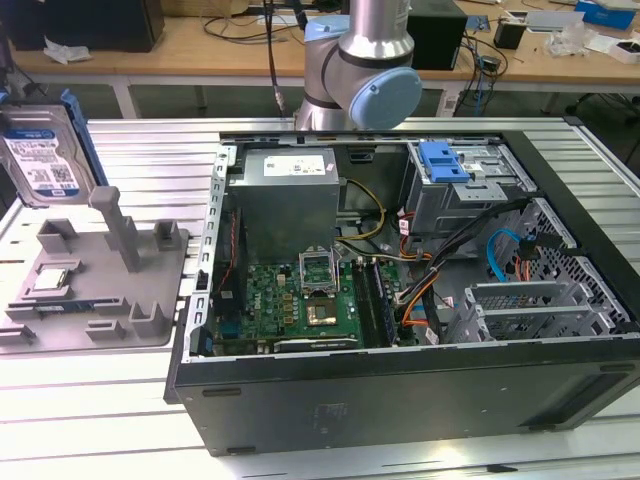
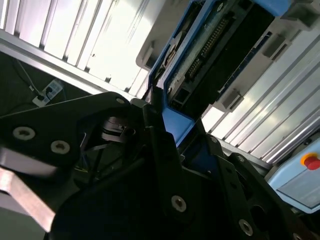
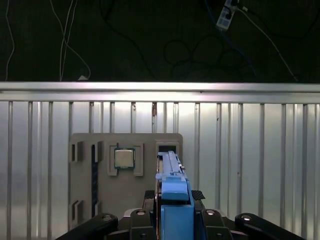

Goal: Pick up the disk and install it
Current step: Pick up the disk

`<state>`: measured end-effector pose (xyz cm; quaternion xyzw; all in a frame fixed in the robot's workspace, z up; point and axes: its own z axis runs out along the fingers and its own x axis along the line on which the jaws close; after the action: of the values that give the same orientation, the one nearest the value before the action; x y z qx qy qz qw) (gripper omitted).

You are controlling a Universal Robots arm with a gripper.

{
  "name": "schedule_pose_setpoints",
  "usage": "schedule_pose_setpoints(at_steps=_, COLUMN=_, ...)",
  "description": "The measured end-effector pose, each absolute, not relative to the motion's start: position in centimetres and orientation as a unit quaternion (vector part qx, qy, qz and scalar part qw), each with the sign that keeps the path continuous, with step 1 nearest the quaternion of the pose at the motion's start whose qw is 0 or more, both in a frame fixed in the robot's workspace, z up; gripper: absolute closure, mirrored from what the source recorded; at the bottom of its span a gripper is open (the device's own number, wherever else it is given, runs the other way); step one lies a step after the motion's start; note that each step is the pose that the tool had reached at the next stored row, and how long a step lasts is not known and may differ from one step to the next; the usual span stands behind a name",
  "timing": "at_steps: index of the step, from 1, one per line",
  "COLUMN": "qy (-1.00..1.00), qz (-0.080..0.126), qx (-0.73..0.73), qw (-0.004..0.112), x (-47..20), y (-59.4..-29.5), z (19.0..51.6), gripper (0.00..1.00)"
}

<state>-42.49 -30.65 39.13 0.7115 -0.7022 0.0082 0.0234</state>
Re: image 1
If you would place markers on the hard disk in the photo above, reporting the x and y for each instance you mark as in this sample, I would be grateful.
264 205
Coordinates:
40 160

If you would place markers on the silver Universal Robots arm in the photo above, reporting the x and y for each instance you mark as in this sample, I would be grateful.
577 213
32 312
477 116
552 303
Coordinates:
375 30

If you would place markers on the grey power supply unit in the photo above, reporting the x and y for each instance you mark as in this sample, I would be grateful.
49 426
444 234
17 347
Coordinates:
280 210

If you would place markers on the CPU socket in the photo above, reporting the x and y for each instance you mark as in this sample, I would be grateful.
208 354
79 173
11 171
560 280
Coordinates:
324 312

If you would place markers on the green motherboard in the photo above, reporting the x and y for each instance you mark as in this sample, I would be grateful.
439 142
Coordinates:
270 300

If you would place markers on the black RAM slot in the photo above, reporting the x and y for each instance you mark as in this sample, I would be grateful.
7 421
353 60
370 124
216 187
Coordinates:
367 305

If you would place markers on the installed RAM stick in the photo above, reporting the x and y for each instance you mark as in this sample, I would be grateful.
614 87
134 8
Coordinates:
386 305

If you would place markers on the black graphics card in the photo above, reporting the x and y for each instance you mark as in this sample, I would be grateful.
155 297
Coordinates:
315 344

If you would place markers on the grey metal drive cage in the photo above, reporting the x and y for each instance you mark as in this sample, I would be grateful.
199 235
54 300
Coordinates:
450 210

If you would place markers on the blue plastic drive latch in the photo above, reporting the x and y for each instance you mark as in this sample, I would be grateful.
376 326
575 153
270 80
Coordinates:
442 165

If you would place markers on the black PC case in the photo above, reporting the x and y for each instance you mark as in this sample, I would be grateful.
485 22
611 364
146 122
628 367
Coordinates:
400 400

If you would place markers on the white label tag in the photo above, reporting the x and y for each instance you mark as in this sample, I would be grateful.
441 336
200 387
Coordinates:
451 103

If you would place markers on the grey parts rack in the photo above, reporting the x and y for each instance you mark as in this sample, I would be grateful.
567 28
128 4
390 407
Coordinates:
100 280

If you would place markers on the white paper sheet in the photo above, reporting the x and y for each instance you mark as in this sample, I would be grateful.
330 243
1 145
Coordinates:
277 20

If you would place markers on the black speaker box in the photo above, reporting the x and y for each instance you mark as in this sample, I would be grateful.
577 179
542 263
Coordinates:
440 40

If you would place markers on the wooden desk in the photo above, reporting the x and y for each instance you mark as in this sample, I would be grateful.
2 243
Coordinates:
175 50

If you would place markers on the loose RAM stick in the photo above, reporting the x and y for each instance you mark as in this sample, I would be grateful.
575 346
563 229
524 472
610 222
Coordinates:
60 307

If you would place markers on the silver CPU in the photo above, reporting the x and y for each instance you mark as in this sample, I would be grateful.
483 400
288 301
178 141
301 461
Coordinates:
50 278

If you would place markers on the small black container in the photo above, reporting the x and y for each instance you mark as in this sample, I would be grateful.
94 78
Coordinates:
511 35

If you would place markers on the white crumpled plastic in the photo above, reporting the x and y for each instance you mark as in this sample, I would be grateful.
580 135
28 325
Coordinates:
65 52

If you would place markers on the clear plastic bags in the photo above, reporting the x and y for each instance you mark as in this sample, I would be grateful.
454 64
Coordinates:
570 40

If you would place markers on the grey flat box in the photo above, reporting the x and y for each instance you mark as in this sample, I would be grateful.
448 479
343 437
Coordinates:
555 21

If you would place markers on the large black box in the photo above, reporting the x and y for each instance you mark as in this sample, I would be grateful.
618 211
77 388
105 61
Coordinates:
75 25

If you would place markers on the white open box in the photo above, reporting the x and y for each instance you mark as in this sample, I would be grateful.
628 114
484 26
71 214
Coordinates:
605 47

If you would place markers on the blue cardboard box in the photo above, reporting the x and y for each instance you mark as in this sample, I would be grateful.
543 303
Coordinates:
607 12

